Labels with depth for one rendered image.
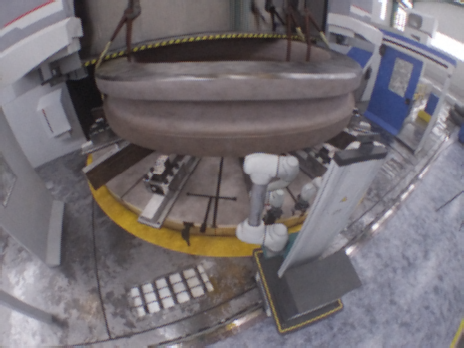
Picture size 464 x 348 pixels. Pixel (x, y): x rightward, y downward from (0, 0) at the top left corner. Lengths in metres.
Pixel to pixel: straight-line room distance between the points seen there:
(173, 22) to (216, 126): 3.01
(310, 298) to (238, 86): 1.80
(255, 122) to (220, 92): 0.55
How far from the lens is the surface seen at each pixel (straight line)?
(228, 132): 2.17
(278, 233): 1.50
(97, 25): 4.59
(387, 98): 6.54
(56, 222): 3.74
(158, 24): 4.61
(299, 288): 1.54
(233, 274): 2.39
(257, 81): 1.90
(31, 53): 2.92
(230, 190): 2.63
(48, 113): 4.76
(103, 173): 3.19
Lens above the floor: 2.26
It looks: 43 degrees down
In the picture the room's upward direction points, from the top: straight up
